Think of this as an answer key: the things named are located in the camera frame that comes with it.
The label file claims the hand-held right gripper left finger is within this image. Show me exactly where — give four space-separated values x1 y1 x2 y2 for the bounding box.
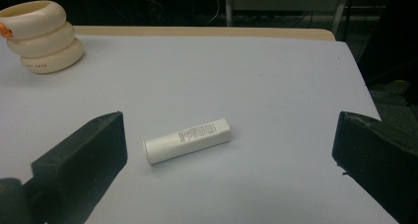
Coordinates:
31 111 128 224

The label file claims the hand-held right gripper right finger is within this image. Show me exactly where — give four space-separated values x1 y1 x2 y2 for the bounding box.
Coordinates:
331 111 418 224

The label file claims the white cylindrical tube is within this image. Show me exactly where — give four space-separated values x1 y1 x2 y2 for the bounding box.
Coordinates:
143 117 233 166

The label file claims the cream ringed pen holder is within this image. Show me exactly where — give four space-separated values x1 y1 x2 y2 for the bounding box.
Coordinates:
0 0 85 75

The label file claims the white table mat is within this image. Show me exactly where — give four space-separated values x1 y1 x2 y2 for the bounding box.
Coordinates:
0 35 398 224

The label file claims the white metal desk frame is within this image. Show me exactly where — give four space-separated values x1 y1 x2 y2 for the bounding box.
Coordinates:
225 0 351 37

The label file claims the thin white cable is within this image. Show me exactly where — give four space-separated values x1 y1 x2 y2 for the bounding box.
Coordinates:
205 0 221 26

